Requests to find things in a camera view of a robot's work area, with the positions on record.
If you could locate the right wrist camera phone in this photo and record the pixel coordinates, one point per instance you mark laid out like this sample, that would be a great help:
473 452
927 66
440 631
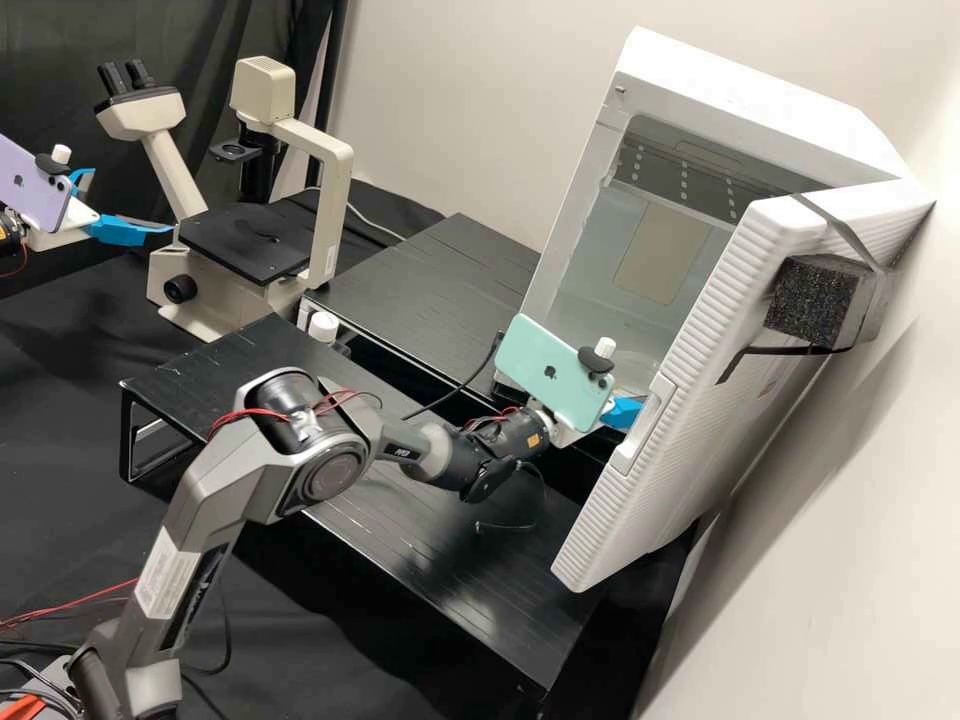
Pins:
540 367

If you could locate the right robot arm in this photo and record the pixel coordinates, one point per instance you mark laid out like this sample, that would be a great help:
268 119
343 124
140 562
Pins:
225 480

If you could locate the white incubator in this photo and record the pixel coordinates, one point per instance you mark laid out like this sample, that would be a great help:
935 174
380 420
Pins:
712 97

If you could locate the incubator door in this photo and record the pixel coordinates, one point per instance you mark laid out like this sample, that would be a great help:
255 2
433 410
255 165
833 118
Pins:
712 412

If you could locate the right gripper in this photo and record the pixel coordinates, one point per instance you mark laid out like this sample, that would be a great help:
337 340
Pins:
574 440

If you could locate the cream microscope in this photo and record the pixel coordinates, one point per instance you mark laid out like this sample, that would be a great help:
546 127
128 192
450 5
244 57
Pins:
247 240

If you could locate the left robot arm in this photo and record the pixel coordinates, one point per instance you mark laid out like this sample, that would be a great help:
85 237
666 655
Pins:
11 229

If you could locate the black platform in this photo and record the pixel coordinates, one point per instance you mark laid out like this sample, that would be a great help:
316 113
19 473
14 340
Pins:
450 570
420 285

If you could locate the wrist camera phone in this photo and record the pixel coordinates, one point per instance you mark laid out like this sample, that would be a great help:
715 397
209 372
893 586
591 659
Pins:
540 367
30 187

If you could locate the left wrist camera phone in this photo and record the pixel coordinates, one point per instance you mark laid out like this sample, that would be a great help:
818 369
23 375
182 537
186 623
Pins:
30 187

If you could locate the white-capped bottle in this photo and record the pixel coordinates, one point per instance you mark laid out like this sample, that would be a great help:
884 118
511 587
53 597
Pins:
323 326

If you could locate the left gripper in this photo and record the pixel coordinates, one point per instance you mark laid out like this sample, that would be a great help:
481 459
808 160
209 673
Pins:
71 225

